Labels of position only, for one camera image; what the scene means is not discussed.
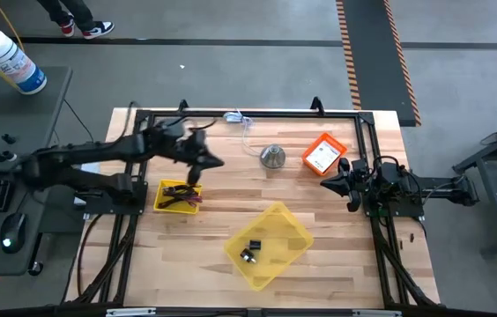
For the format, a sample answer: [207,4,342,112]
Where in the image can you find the black computer mouse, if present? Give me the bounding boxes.
[0,212,28,255]

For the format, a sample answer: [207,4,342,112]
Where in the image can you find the thin yellow cable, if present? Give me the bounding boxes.
[0,0,26,52]

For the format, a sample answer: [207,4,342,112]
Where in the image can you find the white wipes canister blue label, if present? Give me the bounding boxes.
[0,27,48,96]

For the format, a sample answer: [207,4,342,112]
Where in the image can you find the maroon cable bundle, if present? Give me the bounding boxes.
[159,195,204,210]

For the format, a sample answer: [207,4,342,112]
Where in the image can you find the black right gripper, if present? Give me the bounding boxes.
[320,157,371,213]

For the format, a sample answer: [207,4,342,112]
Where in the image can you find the white bundled cable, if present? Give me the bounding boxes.
[223,110,256,156]

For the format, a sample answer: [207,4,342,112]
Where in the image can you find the black marker in basket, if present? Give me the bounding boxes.
[162,184,202,199]

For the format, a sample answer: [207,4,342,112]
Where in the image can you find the orange plastic bin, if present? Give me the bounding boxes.
[300,132,348,177]

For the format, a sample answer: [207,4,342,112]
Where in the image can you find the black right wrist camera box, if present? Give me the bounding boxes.
[350,158,371,178]

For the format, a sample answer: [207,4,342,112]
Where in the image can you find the large translucent yellow bin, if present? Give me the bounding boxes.
[223,201,315,292]

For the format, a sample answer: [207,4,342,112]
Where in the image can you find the small yellow slotted basket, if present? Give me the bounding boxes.
[152,178,204,216]

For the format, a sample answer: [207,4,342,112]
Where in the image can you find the silver metal bracket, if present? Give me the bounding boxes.
[352,309,402,317]
[106,307,157,317]

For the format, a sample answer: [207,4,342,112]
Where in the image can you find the black mat orange striped edges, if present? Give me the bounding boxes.
[335,0,422,128]

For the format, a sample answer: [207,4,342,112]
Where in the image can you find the person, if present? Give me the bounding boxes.
[36,0,115,40]

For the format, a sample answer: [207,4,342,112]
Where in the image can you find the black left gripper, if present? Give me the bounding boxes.
[182,129,226,186]

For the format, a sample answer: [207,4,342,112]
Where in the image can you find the dark grey desk top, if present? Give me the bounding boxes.
[0,64,74,173]

